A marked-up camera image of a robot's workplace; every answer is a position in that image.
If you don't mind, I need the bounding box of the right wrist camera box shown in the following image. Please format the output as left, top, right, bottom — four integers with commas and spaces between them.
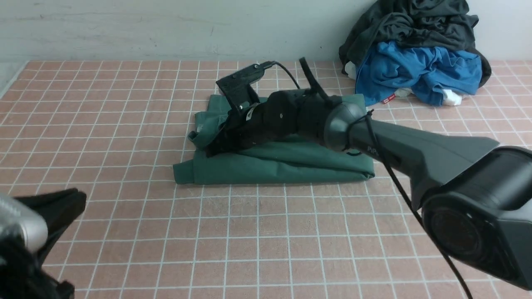
216, 62, 273, 115

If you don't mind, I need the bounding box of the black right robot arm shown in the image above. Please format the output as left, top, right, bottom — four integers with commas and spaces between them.
204, 89, 532, 291

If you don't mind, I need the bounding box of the black right camera cable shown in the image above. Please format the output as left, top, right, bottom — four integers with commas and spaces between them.
260, 57, 474, 299

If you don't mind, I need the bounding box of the green long sleeve shirt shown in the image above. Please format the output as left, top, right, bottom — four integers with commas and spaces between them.
172, 95, 375, 185

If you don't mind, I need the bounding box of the pink checkered tablecloth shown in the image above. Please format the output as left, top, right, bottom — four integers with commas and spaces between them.
0, 61, 532, 299

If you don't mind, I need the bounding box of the dark grey crumpled garment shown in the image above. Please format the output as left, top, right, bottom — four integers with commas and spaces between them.
338, 0, 492, 87

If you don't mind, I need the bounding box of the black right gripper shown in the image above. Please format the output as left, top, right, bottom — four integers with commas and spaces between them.
188, 90, 317, 157

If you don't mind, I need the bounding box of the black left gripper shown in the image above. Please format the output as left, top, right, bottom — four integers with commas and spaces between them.
0, 189, 87, 299

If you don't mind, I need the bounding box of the blue crumpled garment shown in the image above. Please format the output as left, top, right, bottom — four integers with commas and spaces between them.
354, 40, 481, 106

